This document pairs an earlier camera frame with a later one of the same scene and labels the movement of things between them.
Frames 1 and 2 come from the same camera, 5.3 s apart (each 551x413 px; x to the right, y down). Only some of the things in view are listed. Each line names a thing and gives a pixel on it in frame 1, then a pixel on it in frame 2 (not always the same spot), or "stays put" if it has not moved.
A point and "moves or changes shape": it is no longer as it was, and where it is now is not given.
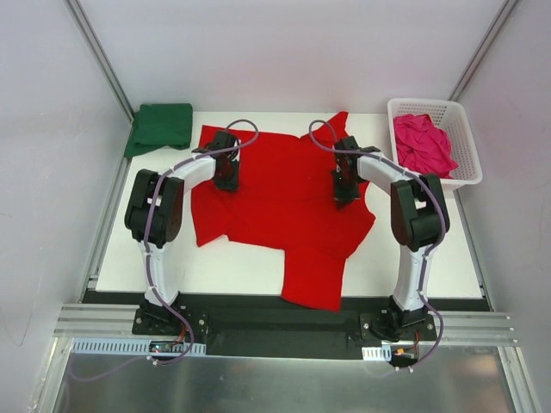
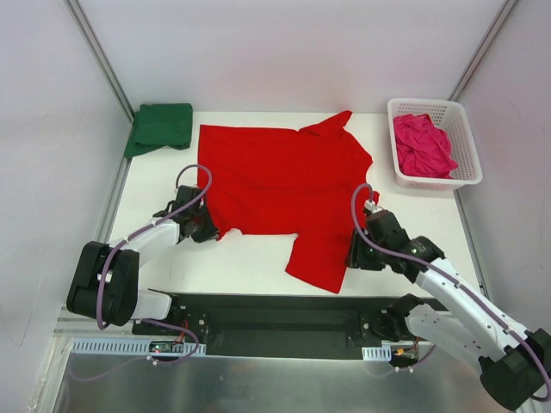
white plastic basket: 448,114 stays put
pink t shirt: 423,147 stays put
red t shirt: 286,197 moves or changes shape
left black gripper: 226,181 → 203,228
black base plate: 290,323 stays put
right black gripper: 343,192 → 359,252
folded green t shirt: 157,126 stays put
